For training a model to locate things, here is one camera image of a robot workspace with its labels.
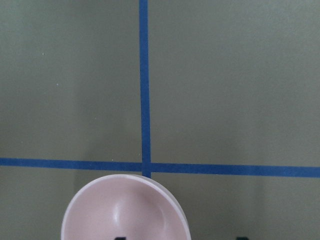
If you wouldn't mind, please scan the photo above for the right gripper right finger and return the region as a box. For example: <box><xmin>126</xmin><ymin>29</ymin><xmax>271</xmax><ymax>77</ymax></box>
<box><xmin>236</xmin><ymin>236</ymin><xmax>248</xmax><ymax>240</ymax></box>

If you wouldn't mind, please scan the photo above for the pink bowl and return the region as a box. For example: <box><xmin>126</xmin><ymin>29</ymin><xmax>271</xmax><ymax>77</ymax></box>
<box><xmin>60</xmin><ymin>174</ymin><xmax>192</xmax><ymax>240</ymax></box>

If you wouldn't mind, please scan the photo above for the blue tape line crosswise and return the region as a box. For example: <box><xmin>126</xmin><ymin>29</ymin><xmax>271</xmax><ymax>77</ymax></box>
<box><xmin>0</xmin><ymin>157</ymin><xmax>320</xmax><ymax>178</ymax></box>

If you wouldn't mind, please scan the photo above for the blue tape line centre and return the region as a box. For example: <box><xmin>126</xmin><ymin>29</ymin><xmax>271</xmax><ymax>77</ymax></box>
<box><xmin>139</xmin><ymin>0</ymin><xmax>152</xmax><ymax>178</ymax></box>

